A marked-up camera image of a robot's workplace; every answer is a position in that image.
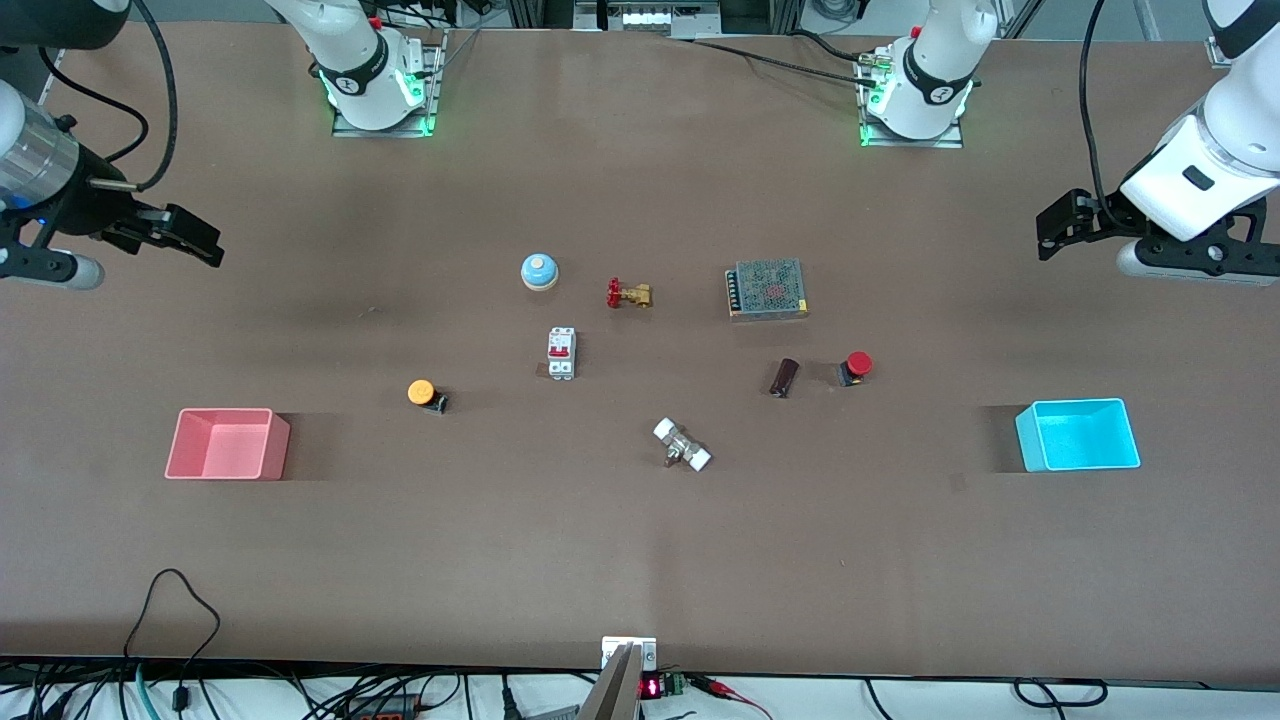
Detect cyan plastic box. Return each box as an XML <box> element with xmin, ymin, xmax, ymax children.
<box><xmin>1015</xmin><ymin>398</ymin><xmax>1142</xmax><ymax>473</ymax></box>

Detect pink plastic box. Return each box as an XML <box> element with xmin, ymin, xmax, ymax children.
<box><xmin>165</xmin><ymin>408</ymin><xmax>291</xmax><ymax>481</ymax></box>

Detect metal mesh power supply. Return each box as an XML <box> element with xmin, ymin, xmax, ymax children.
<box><xmin>725</xmin><ymin>259</ymin><xmax>810</xmax><ymax>322</ymax></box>

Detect metal fitting white caps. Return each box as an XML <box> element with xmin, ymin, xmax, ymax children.
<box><xmin>652</xmin><ymin>418</ymin><xmax>713</xmax><ymax>474</ymax></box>

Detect silver lit device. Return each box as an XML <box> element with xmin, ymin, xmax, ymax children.
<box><xmin>574</xmin><ymin>0</ymin><xmax>723</xmax><ymax>39</ymax></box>

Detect black orange power strip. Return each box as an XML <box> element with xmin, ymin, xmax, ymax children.
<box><xmin>343</xmin><ymin>692</ymin><xmax>423</xmax><ymax>720</ymax></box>

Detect grey metal bar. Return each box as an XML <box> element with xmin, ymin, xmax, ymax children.
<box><xmin>577</xmin><ymin>643</ymin><xmax>644</xmax><ymax>720</ymax></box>

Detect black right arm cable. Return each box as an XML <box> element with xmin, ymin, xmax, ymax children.
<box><xmin>38</xmin><ymin>0</ymin><xmax>180</xmax><ymax>193</ymax></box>

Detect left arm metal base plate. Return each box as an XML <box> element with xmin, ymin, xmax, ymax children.
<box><xmin>858</xmin><ymin>48</ymin><xmax>967</xmax><ymax>150</ymax></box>

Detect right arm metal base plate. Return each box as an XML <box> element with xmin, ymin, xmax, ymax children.
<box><xmin>331</xmin><ymin>28</ymin><xmax>448</xmax><ymax>139</ymax></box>

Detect thin black looped cable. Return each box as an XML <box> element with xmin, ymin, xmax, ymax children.
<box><xmin>122</xmin><ymin>568</ymin><xmax>223</xmax><ymax>713</ymax></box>

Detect black cable to arm base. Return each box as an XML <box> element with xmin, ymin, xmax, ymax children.
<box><xmin>688</xmin><ymin>30</ymin><xmax>881</xmax><ymax>86</ymax></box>

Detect black coiled cable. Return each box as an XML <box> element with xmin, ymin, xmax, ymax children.
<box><xmin>1013</xmin><ymin>677</ymin><xmax>1110</xmax><ymax>710</ymax></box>

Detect red clip lead cable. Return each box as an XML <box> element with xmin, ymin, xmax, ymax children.
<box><xmin>688</xmin><ymin>674</ymin><xmax>773</xmax><ymax>720</ymax></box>

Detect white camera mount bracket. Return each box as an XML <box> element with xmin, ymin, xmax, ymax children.
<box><xmin>601</xmin><ymin>636</ymin><xmax>659</xmax><ymax>672</ymax></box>

